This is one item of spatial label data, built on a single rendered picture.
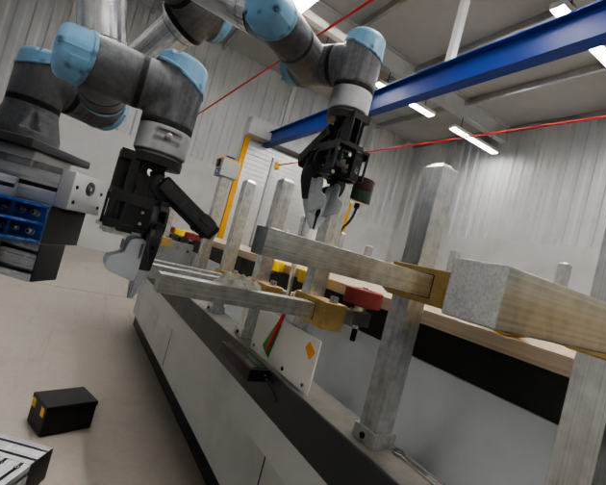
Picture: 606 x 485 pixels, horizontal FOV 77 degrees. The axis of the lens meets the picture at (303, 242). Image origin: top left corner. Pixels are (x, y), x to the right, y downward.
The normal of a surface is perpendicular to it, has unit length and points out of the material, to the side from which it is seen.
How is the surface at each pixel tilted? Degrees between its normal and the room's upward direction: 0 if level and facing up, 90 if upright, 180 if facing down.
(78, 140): 90
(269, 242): 90
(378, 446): 90
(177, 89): 90
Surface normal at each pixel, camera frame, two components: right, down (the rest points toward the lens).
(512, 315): 0.51, 0.11
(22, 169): -0.01, -0.04
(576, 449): -0.82, -0.24
